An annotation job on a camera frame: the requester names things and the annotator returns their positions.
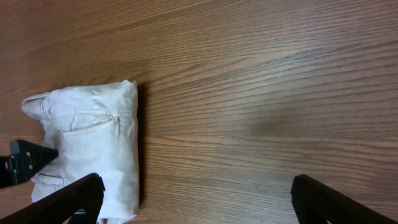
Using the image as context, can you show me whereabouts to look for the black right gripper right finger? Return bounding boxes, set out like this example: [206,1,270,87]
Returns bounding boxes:
[290,174,397,224]

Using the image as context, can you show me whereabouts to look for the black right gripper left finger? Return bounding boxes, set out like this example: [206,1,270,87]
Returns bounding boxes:
[1,173,105,224]

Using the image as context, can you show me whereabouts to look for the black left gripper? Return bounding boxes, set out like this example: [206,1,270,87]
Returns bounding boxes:
[0,139,58,188]

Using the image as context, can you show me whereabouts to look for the beige shorts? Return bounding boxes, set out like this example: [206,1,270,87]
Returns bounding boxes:
[22,80,139,223]

